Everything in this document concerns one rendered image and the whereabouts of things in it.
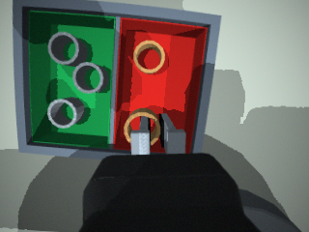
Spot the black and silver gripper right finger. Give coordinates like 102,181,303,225
159,113,186,154

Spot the red and green divided bin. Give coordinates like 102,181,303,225
13,0,221,160

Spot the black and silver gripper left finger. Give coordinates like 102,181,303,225
130,116,151,155

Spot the bronze bushing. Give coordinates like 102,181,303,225
124,108,160,146
133,41,165,74

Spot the dark grey metal sleeve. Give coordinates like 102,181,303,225
47,97,85,129
48,32,88,67
72,62,109,94

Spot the grey round turntable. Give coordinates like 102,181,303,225
239,189,301,232

